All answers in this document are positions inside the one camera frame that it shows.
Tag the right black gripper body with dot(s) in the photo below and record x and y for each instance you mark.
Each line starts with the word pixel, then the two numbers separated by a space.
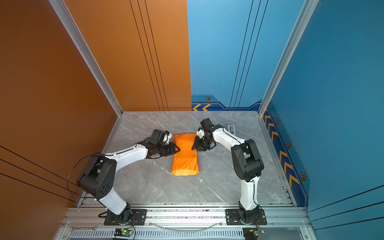
pixel 204 143

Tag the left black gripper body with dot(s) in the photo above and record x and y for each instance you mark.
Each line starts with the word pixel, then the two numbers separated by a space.
pixel 163 149

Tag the yellow orange wrapping paper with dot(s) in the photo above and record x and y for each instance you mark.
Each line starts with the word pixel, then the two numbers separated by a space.
pixel 185 162

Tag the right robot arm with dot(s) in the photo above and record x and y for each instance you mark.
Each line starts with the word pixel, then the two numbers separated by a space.
pixel 247 163

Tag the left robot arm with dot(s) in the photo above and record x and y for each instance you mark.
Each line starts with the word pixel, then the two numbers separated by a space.
pixel 98 176

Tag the white tape dispenser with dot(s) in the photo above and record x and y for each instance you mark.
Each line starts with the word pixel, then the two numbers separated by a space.
pixel 231 128

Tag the left green circuit board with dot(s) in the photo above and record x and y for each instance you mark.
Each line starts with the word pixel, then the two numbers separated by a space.
pixel 124 233

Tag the green circuit board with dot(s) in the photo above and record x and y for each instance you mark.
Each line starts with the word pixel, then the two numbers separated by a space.
pixel 124 233
pixel 251 233

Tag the right green circuit board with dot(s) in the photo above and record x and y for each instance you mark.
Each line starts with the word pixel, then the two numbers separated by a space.
pixel 251 233

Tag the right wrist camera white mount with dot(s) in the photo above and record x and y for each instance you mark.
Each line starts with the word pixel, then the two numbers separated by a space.
pixel 206 129

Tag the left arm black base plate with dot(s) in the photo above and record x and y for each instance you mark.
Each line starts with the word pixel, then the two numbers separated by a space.
pixel 136 217

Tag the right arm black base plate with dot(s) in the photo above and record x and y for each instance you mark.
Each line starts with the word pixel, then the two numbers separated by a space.
pixel 256 216

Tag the aluminium front rail frame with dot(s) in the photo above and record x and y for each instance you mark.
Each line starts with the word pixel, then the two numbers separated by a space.
pixel 187 222

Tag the right aluminium corner post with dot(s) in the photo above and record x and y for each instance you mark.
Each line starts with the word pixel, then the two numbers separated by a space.
pixel 292 43

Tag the aluminium corner post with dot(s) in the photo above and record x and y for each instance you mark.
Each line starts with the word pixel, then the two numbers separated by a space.
pixel 75 34
pixel 292 43

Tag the left aluminium corner post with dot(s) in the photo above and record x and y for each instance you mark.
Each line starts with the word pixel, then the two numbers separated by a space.
pixel 75 34

